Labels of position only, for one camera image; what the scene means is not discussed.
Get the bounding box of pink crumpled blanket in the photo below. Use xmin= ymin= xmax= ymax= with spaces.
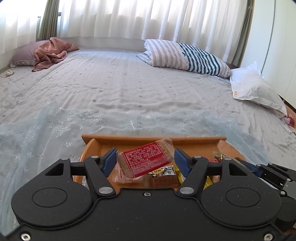
xmin=32 ymin=37 xmax=79 ymax=72

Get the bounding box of right green drape curtain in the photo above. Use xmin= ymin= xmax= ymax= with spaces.
xmin=231 ymin=0 xmax=255 ymax=67

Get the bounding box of striped pillow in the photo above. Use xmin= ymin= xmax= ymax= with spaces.
xmin=137 ymin=39 xmax=231 ymax=78

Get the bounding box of small trinket on bed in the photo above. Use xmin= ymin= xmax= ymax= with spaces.
xmin=2 ymin=70 xmax=15 ymax=78

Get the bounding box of yellow snack packet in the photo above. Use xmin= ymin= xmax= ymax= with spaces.
xmin=147 ymin=165 xmax=213 ymax=191

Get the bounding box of white pillow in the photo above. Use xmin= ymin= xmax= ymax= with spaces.
xmin=230 ymin=61 xmax=287 ymax=115

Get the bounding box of wooden serving tray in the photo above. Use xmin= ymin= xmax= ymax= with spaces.
xmin=72 ymin=134 xmax=247 ymax=191

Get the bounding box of light blue snowflake tulle cloth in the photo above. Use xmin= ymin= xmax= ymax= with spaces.
xmin=1 ymin=103 xmax=270 ymax=235

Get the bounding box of red white object at edge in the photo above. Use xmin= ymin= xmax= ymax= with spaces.
xmin=283 ymin=114 xmax=295 ymax=126

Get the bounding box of red Biscoff biscuit pack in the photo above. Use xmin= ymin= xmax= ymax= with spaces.
xmin=110 ymin=163 xmax=147 ymax=184

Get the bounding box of grey bed sheet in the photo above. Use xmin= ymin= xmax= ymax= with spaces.
xmin=1 ymin=49 xmax=295 ymax=169

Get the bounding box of red label biscuit pack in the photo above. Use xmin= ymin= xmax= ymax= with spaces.
xmin=117 ymin=138 xmax=175 ymax=178

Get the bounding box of olive gold snack wrapper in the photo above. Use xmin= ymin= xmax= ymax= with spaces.
xmin=210 ymin=151 xmax=231 ymax=163

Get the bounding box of white sheer curtain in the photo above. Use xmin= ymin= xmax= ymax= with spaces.
xmin=1 ymin=1 xmax=247 ymax=61

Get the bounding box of purple pillow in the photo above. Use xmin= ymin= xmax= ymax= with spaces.
xmin=8 ymin=40 xmax=48 ymax=68

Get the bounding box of green drape curtain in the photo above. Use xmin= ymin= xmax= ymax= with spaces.
xmin=37 ymin=0 xmax=60 ymax=41
xmin=231 ymin=0 xmax=255 ymax=67

